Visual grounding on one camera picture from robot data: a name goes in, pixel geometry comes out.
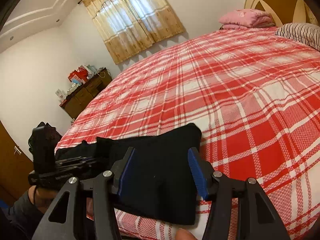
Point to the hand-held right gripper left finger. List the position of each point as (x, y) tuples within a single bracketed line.
[(127, 175)]

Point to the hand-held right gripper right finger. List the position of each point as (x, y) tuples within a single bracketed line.
[(197, 172)]

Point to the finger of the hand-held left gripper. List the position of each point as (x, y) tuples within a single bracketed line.
[(75, 160)]

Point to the black pants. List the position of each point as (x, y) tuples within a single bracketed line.
[(162, 180)]

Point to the person's right hand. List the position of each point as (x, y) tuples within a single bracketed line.
[(186, 235)]

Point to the brown wooden door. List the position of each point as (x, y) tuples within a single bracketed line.
[(12, 160)]

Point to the white card box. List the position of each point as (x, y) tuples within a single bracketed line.
[(60, 95)]

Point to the brown wooden desk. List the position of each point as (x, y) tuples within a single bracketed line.
[(80, 100)]

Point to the blue and white box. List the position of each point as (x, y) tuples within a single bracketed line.
[(76, 80)]

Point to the red gift bag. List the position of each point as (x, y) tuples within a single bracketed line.
[(80, 74)]

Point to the red plaid bed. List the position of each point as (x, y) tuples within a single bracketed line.
[(225, 92)]

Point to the short beige window curtain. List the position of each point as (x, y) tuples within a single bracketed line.
[(130, 17)]

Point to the pink folded quilt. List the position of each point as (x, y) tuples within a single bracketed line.
[(245, 17)]

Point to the striped pillow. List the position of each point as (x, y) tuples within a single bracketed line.
[(300, 33)]

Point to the cream wooden headboard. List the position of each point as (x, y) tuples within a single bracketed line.
[(275, 2)]

